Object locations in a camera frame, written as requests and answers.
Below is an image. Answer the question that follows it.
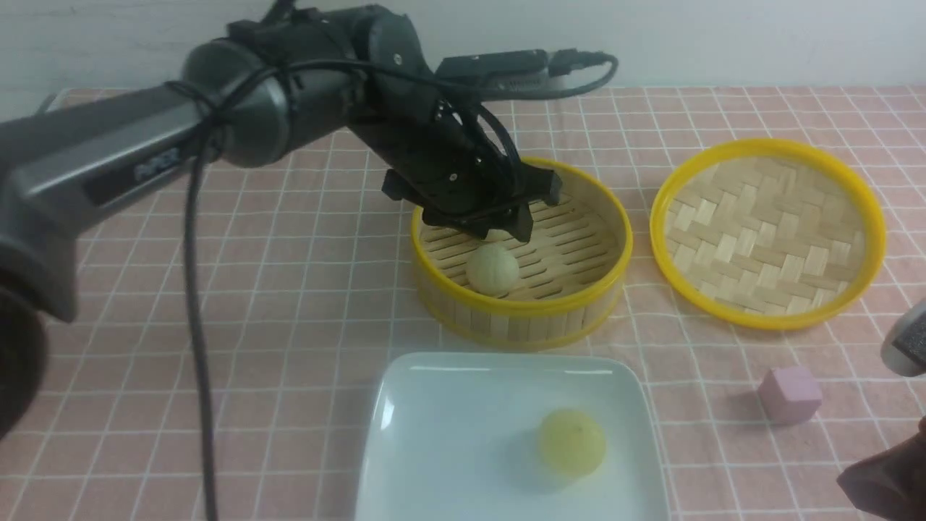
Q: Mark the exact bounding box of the white steamed bun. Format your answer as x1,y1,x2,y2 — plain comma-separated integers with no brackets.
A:
465,243,519,297
483,229,512,243

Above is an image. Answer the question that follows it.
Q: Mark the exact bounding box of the yellow bamboo steamer basket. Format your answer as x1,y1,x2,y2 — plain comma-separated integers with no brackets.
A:
410,157,634,352

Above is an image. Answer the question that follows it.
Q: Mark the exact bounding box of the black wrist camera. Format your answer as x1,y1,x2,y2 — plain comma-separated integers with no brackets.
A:
436,49,577,92

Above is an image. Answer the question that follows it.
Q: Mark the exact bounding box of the white square plate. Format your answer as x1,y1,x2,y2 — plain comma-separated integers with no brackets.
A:
354,352,671,520

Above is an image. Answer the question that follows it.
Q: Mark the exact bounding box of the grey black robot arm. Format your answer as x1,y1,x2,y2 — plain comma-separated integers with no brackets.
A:
1,1,562,434

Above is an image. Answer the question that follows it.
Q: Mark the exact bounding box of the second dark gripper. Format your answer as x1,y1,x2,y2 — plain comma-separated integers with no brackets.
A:
836,418,925,520

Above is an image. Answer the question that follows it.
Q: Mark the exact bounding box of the pink cube block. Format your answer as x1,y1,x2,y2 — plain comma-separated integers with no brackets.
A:
757,365,823,425

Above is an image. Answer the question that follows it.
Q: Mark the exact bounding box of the pink checkered tablecloth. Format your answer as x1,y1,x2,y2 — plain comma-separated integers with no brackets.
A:
2,86,925,520

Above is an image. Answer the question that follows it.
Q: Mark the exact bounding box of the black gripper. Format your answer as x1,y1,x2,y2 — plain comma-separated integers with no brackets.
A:
349,87,563,243

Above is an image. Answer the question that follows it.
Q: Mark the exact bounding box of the yellow bamboo steamer lid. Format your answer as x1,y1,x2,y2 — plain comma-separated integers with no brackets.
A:
650,138,887,330

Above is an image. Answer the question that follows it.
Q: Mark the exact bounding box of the yellow steamed bun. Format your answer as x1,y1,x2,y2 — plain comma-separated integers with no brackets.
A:
537,408,608,480

